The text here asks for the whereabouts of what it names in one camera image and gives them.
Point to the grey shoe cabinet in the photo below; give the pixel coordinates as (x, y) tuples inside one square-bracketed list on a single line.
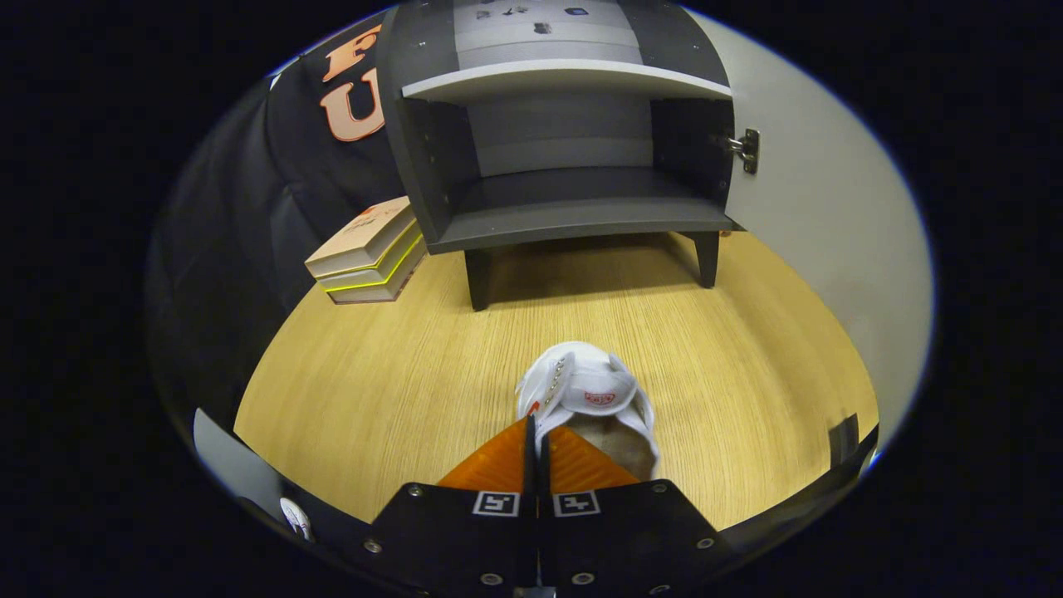
[(573, 216)]

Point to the white shoe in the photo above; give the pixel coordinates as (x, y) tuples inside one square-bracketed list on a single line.
[(594, 382)]

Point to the metal door hinge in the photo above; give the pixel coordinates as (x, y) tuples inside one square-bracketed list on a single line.
[(749, 149)]

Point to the beige cover book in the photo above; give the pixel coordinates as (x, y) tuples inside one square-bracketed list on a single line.
[(365, 232)]

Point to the small white red object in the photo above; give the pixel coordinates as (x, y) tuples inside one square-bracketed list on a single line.
[(296, 519)]

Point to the black backdrop cloth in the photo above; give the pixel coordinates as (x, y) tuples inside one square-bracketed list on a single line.
[(249, 208)]

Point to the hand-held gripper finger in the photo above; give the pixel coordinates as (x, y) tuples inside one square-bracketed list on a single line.
[(530, 473), (543, 477)]

